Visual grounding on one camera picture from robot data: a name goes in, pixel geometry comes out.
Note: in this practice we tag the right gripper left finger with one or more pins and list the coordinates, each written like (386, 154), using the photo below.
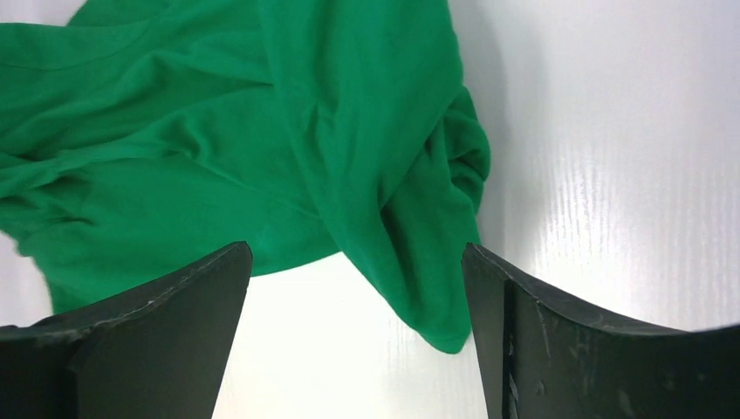
(158, 350)

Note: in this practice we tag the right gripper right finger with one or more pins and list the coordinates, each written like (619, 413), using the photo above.
(545, 353)

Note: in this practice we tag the green t shirt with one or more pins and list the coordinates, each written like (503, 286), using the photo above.
(143, 135)

